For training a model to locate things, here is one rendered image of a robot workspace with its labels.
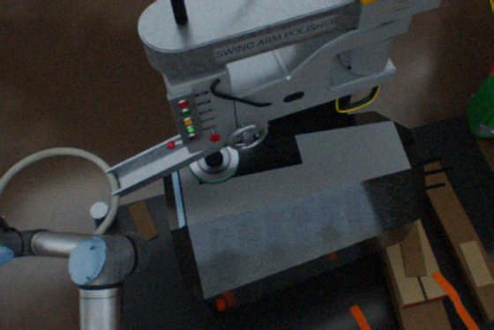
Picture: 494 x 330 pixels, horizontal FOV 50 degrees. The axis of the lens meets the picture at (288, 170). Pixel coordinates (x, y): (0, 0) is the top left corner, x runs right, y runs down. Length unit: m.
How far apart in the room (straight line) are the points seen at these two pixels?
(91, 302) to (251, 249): 0.97
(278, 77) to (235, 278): 0.94
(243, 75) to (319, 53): 0.28
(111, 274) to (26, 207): 2.08
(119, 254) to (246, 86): 0.73
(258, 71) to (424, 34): 2.34
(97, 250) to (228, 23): 0.74
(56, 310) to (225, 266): 1.21
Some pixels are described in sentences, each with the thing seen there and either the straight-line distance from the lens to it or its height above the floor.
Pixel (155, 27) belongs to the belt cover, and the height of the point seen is 1.74.
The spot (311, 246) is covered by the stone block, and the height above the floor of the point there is 0.69.
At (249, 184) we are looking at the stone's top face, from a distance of 2.28.
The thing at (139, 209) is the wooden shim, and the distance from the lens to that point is 3.25.
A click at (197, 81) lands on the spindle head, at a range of 1.69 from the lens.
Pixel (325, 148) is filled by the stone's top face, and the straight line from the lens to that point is 2.37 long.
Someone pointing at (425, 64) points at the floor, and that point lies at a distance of 3.88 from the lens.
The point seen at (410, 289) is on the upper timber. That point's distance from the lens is 2.87.
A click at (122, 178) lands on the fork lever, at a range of 2.30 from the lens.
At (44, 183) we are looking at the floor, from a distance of 3.56.
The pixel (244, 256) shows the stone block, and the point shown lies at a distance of 2.31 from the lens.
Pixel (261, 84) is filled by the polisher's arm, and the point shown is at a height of 1.43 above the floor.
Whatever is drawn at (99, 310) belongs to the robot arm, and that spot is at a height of 1.52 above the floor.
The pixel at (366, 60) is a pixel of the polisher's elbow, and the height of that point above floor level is 1.38.
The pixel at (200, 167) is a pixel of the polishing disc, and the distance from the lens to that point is 2.31.
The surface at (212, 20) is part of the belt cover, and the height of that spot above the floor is 1.74.
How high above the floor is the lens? 2.91
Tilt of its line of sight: 62 degrees down
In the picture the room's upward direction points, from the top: 1 degrees clockwise
